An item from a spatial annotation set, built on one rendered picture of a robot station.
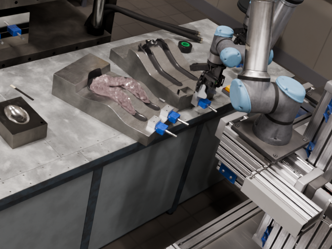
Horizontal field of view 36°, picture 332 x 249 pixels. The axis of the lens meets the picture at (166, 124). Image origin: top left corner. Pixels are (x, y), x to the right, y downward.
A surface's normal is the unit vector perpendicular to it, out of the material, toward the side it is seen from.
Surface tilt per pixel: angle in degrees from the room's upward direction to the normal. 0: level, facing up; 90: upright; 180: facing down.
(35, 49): 0
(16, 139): 90
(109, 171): 90
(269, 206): 90
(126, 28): 0
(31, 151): 0
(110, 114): 90
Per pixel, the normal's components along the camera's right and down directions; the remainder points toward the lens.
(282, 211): -0.73, 0.28
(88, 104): -0.49, 0.44
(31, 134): 0.66, 0.56
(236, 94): -0.96, 0.09
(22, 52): 0.21, -0.77
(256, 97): 0.26, 0.19
